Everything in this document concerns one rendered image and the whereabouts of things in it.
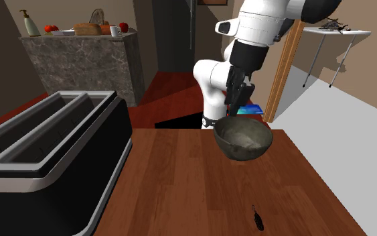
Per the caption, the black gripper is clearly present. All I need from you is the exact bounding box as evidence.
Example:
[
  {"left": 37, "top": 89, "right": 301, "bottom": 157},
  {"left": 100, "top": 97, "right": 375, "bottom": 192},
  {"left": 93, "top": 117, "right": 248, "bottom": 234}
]
[{"left": 225, "top": 39, "right": 271, "bottom": 117}]

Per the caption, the blue flat card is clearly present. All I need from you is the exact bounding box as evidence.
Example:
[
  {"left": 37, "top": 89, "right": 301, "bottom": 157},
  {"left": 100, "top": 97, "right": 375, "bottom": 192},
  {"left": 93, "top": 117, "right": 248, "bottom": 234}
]
[{"left": 236, "top": 104, "right": 265, "bottom": 115}]

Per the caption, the dark grey bowl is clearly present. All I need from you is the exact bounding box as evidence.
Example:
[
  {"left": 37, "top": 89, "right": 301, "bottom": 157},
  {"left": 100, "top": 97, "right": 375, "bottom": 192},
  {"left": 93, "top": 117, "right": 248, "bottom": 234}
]
[{"left": 212, "top": 116, "right": 274, "bottom": 162}]

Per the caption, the white folding table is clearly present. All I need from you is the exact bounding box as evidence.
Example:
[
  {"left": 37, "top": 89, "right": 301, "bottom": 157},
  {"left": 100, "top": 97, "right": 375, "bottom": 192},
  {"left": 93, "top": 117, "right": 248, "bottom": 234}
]
[{"left": 301, "top": 17, "right": 372, "bottom": 89}]

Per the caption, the small black oblong object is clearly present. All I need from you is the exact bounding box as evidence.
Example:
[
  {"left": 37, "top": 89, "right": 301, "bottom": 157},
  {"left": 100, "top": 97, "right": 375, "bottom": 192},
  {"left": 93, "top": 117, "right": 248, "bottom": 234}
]
[{"left": 250, "top": 204, "right": 265, "bottom": 232}]

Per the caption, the grey marble counter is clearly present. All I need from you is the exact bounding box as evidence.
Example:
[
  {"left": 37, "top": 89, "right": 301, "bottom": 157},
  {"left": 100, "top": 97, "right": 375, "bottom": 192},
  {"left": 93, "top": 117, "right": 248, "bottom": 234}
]
[{"left": 18, "top": 7, "right": 147, "bottom": 108}]

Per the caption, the black and silver toaster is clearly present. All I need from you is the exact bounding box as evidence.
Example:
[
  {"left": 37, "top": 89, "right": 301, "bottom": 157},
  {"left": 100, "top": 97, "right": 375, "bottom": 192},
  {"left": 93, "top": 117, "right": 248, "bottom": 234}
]
[{"left": 0, "top": 90, "right": 134, "bottom": 236}]

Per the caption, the wooden door frame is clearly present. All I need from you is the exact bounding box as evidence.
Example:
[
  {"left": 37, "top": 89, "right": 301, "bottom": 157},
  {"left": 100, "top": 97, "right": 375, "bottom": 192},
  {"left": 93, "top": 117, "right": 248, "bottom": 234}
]
[{"left": 262, "top": 19, "right": 307, "bottom": 123}]

